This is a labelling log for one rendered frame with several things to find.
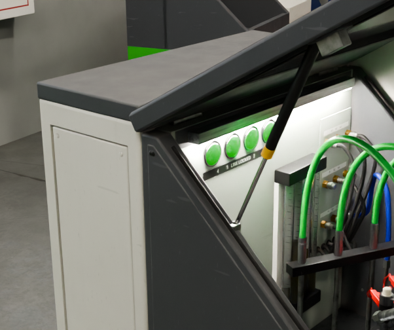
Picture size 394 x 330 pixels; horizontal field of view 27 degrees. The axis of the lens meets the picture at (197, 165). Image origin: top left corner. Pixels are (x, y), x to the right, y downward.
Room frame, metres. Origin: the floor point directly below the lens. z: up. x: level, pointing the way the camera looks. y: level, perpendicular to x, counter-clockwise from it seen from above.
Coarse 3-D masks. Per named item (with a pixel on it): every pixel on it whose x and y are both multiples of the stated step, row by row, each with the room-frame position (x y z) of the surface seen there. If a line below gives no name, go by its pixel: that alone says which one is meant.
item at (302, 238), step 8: (336, 136) 1.47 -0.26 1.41; (344, 136) 1.44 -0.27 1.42; (352, 136) 1.43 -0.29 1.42; (328, 144) 1.49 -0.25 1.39; (360, 144) 1.40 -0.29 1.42; (368, 144) 1.39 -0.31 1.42; (320, 152) 1.51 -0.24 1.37; (368, 152) 1.38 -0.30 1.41; (376, 152) 1.37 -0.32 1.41; (312, 160) 1.53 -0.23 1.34; (376, 160) 1.36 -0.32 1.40; (384, 160) 1.35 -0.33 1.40; (312, 168) 1.53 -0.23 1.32; (384, 168) 1.34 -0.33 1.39; (392, 168) 1.33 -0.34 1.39; (312, 176) 1.54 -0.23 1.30; (392, 176) 1.32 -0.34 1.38; (304, 192) 1.55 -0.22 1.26; (304, 200) 1.55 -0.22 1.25; (304, 208) 1.55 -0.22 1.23; (304, 216) 1.55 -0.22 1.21; (304, 224) 1.56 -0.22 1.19; (304, 232) 1.56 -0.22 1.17; (304, 240) 1.55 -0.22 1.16
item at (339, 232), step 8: (384, 144) 1.53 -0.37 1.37; (392, 144) 1.52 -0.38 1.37; (360, 160) 1.56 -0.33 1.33; (352, 168) 1.57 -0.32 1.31; (352, 176) 1.58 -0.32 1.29; (344, 184) 1.59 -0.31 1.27; (344, 192) 1.59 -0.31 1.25; (344, 200) 1.59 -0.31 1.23; (344, 208) 1.59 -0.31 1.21; (336, 224) 1.60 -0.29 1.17; (336, 232) 1.59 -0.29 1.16; (336, 240) 1.59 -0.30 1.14; (336, 248) 1.59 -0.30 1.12; (336, 256) 1.59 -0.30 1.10
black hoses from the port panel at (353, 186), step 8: (360, 136) 1.80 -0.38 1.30; (336, 144) 1.74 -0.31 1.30; (360, 152) 1.75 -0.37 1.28; (352, 160) 1.72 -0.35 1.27; (352, 184) 1.71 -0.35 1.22; (360, 184) 1.74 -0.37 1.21; (368, 184) 1.77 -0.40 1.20; (352, 192) 1.71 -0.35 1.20; (360, 192) 1.74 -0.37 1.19; (360, 200) 1.74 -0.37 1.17; (352, 208) 1.74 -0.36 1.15; (360, 208) 1.76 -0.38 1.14; (344, 216) 1.71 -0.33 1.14; (352, 216) 1.74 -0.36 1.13; (344, 224) 1.72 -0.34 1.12; (352, 224) 1.76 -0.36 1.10; (360, 224) 1.76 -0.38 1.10; (344, 232) 1.74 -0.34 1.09; (352, 232) 1.77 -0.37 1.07; (328, 240) 1.79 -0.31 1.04; (344, 240) 1.71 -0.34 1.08; (352, 240) 1.79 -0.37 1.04; (328, 248) 1.76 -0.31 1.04
